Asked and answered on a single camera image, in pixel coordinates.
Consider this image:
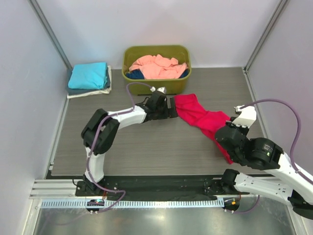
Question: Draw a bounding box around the red t shirt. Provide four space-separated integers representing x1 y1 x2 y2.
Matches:
174 94 233 165

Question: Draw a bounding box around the olive green plastic bin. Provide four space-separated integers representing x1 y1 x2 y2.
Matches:
122 45 192 95

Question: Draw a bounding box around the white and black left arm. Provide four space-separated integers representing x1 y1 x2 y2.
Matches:
81 91 178 191

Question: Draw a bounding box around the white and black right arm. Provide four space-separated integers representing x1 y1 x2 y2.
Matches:
215 123 313 219

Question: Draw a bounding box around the dark blue t shirt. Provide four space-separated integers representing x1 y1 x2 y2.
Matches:
125 69 189 80

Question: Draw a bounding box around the peach t shirt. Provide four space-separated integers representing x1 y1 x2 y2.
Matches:
127 54 189 80

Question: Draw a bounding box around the folded white t shirt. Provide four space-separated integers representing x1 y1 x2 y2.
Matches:
67 65 113 99

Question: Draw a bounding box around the folded turquoise t shirt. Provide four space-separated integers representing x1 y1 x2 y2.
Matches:
68 62 108 90

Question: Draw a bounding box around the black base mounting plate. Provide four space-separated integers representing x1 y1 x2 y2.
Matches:
75 174 250 200

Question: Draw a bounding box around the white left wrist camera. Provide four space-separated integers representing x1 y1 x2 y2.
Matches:
150 87 167 94

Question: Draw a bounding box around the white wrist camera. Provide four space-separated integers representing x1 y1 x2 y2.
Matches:
150 87 167 94
231 105 257 128

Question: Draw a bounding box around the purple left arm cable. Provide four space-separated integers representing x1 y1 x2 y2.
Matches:
85 82 154 212

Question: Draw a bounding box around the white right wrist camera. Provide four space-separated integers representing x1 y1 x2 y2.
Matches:
231 105 257 128

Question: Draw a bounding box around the right aluminium frame post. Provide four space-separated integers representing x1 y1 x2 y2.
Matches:
243 0 290 73

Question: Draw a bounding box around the aluminium frame post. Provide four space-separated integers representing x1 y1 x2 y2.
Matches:
243 0 290 73
28 0 72 69

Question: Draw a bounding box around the white slotted cable duct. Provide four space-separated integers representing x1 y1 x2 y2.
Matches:
41 198 224 209

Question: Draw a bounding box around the aluminium front rail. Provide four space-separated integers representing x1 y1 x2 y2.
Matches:
29 178 298 199

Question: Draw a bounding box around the left aluminium frame post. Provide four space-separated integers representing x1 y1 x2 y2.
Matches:
28 0 72 69

